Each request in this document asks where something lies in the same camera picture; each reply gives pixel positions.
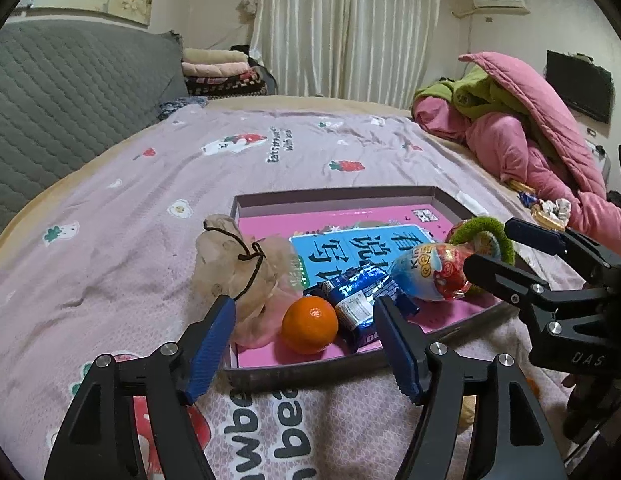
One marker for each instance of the red surprise egg toy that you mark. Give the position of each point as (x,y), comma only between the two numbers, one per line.
(432,272)

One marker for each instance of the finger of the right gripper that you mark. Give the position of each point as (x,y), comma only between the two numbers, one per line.
(505,282)
(595,263)

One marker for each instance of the blue snack packet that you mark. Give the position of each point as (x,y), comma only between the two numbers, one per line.
(352,294)

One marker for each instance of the walnut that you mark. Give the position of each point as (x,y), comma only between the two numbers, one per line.
(467,414)

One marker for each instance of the pink strawberry bear blanket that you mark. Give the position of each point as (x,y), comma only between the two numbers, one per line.
(108,270)

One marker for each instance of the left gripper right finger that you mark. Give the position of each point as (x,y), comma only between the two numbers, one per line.
(404,345)

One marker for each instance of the white striped curtain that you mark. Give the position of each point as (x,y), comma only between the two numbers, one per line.
(359,50)

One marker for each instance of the beige organza drawstring pouch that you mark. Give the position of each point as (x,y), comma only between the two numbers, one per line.
(261,277)

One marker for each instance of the green garment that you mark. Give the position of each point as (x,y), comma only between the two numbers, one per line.
(474,95)

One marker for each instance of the snack pile on bed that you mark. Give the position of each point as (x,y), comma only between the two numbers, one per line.
(550,214)

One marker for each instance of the black wall television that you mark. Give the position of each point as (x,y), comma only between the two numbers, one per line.
(581,84)

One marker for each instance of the stack of folded blankets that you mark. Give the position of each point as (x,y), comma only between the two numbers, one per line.
(221,74)

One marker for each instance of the white air conditioner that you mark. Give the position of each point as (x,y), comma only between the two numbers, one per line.
(506,6)

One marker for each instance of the pink and blue book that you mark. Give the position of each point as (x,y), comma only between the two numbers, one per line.
(345,256)

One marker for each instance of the pink quilted duvet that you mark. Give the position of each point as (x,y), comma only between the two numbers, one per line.
(544,150)

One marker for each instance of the blue surprise egg toy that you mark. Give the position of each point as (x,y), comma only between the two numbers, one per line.
(482,235)

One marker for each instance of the grey shallow cardboard tray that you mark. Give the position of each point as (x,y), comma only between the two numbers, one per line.
(322,373)

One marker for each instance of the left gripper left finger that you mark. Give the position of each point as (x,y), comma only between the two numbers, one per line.
(203,345)

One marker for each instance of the grey quilted headboard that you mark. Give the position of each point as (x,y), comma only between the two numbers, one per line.
(69,91)

